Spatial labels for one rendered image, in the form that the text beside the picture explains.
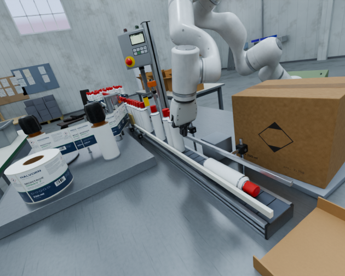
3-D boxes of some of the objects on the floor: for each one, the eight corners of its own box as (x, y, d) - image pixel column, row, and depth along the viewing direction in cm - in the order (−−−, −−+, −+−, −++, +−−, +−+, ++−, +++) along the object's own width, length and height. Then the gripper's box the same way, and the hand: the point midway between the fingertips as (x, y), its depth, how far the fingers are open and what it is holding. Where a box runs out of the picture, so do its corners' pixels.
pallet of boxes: (63, 116, 818) (52, 93, 777) (63, 119, 759) (51, 95, 717) (37, 124, 778) (24, 101, 737) (34, 127, 719) (20, 102, 677)
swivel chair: (103, 124, 523) (89, 87, 481) (104, 131, 463) (88, 89, 420) (79, 132, 504) (62, 95, 461) (76, 139, 444) (57, 97, 401)
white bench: (8, 186, 289) (-23, 143, 258) (58, 166, 318) (35, 125, 286) (-68, 310, 130) (-174, 237, 99) (46, 249, 158) (-8, 177, 127)
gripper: (171, 105, 57) (173, 147, 69) (207, 93, 62) (203, 133, 74) (160, 96, 62) (163, 136, 74) (195, 85, 67) (192, 124, 79)
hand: (183, 131), depth 73 cm, fingers closed
